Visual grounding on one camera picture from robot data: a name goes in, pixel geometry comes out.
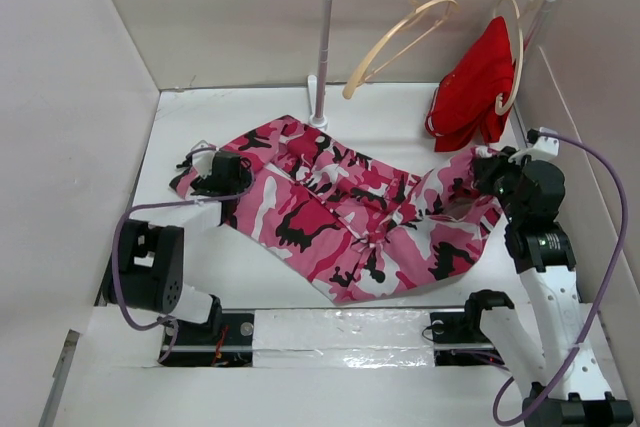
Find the pink camouflage trousers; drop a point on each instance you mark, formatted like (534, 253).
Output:
(356, 228)

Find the red garment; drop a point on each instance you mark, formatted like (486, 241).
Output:
(464, 104)

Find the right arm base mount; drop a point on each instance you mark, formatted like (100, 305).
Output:
(455, 333)

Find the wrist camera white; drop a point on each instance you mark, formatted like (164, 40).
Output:
(201, 158)
(542, 145)

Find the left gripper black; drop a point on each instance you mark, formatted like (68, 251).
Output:
(243, 181)

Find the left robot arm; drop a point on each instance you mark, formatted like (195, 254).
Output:
(146, 278)

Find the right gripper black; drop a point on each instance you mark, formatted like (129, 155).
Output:
(485, 168)

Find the silver tape strip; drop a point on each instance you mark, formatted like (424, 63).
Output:
(371, 338)

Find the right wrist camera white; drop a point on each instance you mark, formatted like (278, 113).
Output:
(542, 145)

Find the wooden hanger with red garment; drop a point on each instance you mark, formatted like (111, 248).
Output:
(503, 102)

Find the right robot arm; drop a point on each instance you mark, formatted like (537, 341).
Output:
(557, 374)

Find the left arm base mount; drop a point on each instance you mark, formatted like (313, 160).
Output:
(224, 341)

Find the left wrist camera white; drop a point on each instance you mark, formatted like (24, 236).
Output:
(201, 158)

